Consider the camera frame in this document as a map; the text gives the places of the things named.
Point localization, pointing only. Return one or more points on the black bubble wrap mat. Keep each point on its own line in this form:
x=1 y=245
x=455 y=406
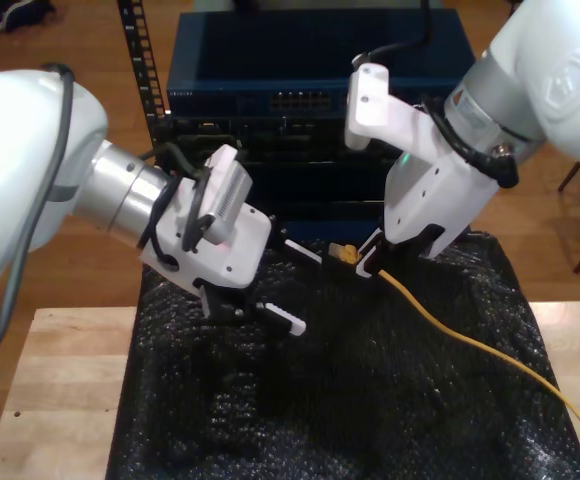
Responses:
x=320 y=400

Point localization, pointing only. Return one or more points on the black perforated rack post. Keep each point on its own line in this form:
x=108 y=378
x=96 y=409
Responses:
x=136 y=60
x=514 y=4

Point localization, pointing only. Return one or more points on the blue network switch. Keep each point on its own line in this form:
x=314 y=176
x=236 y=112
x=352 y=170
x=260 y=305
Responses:
x=270 y=50

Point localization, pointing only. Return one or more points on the black rack server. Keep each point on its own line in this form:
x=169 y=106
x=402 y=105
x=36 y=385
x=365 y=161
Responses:
x=295 y=135

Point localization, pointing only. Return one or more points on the blue base board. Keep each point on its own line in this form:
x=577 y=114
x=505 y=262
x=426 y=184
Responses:
x=320 y=230

